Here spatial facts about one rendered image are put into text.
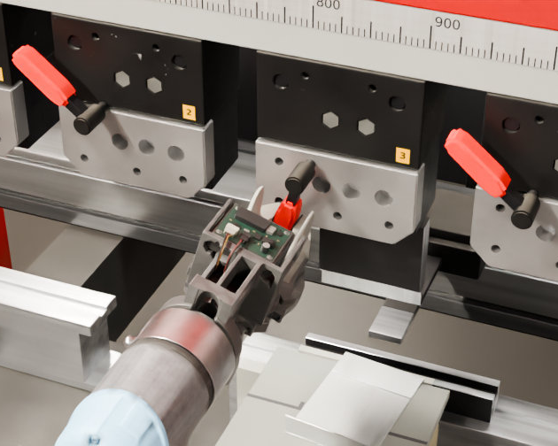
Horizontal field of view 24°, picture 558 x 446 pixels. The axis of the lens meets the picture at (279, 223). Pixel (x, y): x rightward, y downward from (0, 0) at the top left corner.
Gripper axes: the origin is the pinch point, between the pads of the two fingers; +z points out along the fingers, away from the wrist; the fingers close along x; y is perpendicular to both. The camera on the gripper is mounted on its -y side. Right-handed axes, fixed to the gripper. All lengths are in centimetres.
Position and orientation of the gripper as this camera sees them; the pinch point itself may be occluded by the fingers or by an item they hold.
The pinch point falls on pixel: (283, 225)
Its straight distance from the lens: 114.6
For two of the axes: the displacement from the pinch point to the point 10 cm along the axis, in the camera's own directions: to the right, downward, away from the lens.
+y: 2.8, -7.3, -6.3
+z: 3.8, -5.2, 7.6
